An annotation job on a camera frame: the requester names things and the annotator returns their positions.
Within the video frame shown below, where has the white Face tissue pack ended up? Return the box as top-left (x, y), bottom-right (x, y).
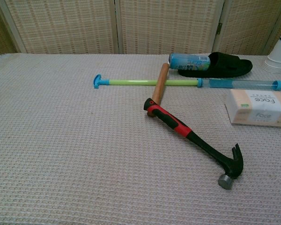
top-left (224, 89), bottom-right (281, 128)

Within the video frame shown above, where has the blue green water squirter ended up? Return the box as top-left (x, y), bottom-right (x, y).
top-left (93, 74), bottom-right (281, 91)

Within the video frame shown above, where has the black red claw hammer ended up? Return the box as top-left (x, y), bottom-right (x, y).
top-left (143, 97), bottom-right (244, 190)

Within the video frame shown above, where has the blue drink can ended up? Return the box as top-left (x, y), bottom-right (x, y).
top-left (169, 52), bottom-right (211, 71)

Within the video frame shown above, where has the beige woven tablecloth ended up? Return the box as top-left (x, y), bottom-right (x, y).
top-left (0, 53), bottom-right (281, 225)

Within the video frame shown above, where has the black slipper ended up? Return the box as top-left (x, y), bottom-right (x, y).
top-left (177, 52), bottom-right (253, 79)

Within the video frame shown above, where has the white paper cup stack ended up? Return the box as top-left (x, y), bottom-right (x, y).
top-left (263, 32), bottom-right (281, 74)

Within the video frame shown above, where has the wooden stick handle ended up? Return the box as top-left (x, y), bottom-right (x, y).
top-left (147, 62), bottom-right (170, 117)

